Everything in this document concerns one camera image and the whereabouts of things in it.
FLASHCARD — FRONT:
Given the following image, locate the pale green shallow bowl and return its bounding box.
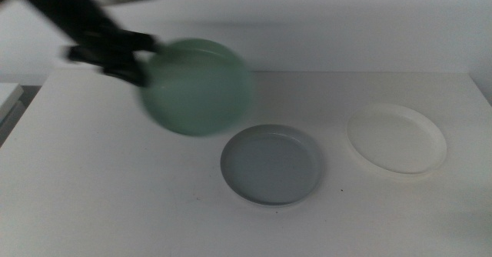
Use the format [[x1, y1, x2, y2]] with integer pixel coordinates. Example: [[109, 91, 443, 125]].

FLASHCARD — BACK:
[[138, 37, 255, 138]]

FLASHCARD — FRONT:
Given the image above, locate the grey shallow bowl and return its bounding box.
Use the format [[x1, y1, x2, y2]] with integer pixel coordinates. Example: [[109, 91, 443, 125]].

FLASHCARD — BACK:
[[220, 124, 324, 207]]

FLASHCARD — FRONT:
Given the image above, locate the white shallow bowl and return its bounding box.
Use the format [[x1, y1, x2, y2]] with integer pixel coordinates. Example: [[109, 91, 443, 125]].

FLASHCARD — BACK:
[[345, 102, 448, 175]]

